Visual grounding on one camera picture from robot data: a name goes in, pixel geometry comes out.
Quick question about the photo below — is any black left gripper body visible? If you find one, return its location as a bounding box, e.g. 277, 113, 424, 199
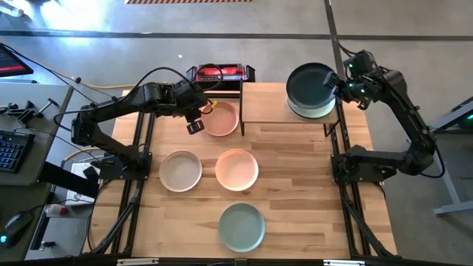
162, 79, 208, 121

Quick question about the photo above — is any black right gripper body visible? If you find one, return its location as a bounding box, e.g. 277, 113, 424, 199
338, 78, 378, 111

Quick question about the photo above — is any dark green plate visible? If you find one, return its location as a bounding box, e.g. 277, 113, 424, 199
285, 62, 337, 110

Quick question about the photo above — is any pink bowl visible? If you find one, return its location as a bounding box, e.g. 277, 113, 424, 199
200, 100, 240, 138

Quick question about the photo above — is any light green plate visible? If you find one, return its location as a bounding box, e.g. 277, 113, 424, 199
287, 94, 336, 116

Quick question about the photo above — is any beige plate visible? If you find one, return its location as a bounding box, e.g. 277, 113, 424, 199
158, 149, 203, 194

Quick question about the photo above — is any peach plate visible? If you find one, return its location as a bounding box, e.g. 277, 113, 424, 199
214, 149, 259, 192

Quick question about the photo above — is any grey-blue plate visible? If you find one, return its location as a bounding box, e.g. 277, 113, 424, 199
218, 202, 266, 254

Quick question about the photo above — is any wooden shelf with black legs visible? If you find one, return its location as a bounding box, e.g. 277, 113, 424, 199
239, 81, 340, 138

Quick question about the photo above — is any black and red equipment box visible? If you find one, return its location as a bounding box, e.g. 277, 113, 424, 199
186, 63, 256, 92

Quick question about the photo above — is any black device with green light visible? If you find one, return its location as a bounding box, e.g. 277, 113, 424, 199
457, 110, 473, 130

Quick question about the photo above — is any white box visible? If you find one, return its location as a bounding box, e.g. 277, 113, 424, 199
65, 161, 101, 206

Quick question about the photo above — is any black flat bar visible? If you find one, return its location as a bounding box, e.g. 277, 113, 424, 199
38, 160, 101, 200

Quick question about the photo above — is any grey metal stand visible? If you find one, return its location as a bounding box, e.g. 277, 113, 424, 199
417, 96, 473, 217

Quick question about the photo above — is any clear bottle with red cap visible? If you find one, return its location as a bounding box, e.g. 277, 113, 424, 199
43, 203, 70, 219

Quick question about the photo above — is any black clamp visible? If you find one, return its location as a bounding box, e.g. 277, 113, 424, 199
0, 100, 38, 125

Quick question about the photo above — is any grey side desk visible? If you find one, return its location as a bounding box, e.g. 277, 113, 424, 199
0, 81, 75, 188

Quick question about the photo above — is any dark computer monitor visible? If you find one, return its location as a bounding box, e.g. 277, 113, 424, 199
0, 43, 34, 78

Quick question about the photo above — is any black backlit keyboard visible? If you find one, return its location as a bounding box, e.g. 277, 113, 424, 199
0, 129, 36, 174

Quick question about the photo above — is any black computer mouse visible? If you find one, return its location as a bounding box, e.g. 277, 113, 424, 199
0, 211, 34, 249

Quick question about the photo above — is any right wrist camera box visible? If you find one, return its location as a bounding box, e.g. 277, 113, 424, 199
344, 50, 375, 77

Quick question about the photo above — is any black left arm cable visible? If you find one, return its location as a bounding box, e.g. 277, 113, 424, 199
53, 63, 225, 129

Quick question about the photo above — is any yellow power cable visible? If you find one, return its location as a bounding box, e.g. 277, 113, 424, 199
78, 82, 126, 91

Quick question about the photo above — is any black aluminium rig frame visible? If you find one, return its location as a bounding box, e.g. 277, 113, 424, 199
83, 90, 398, 266

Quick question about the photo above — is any black floor cable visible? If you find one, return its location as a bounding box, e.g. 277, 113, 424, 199
0, 42, 121, 112

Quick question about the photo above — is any metal T-handle tool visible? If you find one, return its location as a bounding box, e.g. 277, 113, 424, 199
35, 97, 60, 119

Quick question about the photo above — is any silver bracket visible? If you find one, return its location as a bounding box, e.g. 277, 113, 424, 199
323, 259, 367, 266
116, 258, 160, 266

